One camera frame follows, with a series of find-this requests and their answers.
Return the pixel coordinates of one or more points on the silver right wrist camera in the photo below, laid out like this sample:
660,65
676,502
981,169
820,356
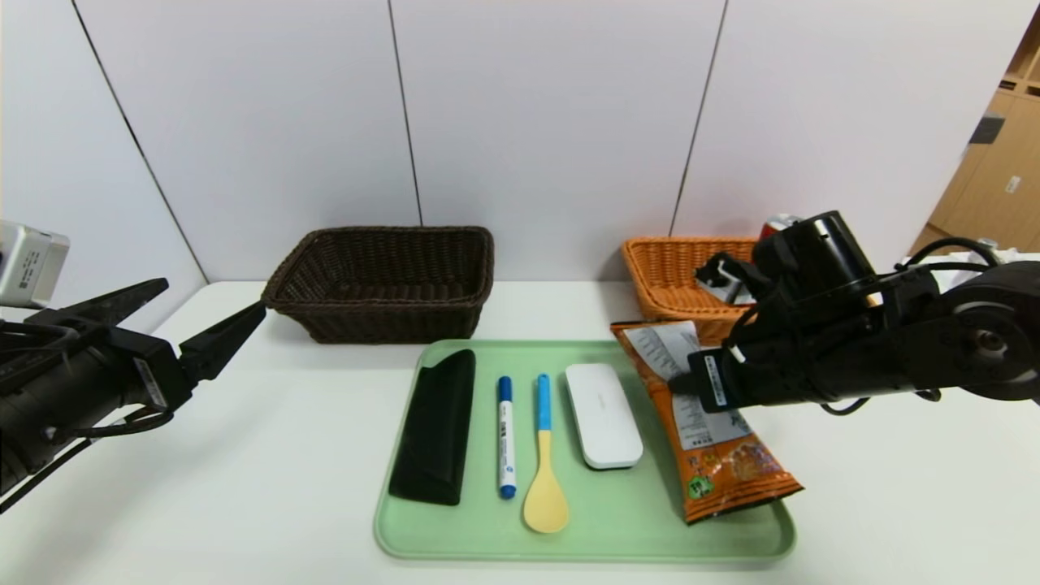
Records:
719,280

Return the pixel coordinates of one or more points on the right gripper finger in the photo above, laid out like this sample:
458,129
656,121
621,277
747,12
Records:
686,384

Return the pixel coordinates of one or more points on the white rectangular case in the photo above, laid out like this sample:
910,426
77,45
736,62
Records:
603,414

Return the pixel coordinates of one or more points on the small black rectangular plate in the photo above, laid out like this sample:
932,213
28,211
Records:
985,130

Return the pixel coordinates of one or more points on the light green plastic tray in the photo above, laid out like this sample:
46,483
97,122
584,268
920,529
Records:
617,520

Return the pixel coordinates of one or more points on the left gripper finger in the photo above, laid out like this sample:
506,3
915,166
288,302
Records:
223,341
122,301

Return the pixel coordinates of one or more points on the orange wicker basket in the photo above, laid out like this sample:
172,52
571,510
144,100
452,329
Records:
666,276

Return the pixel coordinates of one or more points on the light wooden cabinet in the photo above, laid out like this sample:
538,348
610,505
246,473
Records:
999,211

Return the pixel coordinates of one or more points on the dark brown wicker basket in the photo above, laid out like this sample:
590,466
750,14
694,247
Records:
382,317

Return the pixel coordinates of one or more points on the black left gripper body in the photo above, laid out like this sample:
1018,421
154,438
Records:
154,379

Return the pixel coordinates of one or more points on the red soda can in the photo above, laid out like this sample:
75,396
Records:
776,226

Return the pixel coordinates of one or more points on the white side table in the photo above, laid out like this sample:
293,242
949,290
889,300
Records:
1024,257

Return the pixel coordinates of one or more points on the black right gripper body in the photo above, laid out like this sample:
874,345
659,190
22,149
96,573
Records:
712,379

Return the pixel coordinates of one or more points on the orange snack bag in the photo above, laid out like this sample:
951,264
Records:
723,463

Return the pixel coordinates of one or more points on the blue white marker pen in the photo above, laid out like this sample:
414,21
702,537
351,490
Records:
506,439

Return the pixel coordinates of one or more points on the black glasses case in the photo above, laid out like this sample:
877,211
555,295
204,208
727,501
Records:
435,431

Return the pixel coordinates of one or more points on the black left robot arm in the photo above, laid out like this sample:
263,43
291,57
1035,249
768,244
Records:
57,398

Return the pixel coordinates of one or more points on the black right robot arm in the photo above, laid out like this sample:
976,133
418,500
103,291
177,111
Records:
894,357

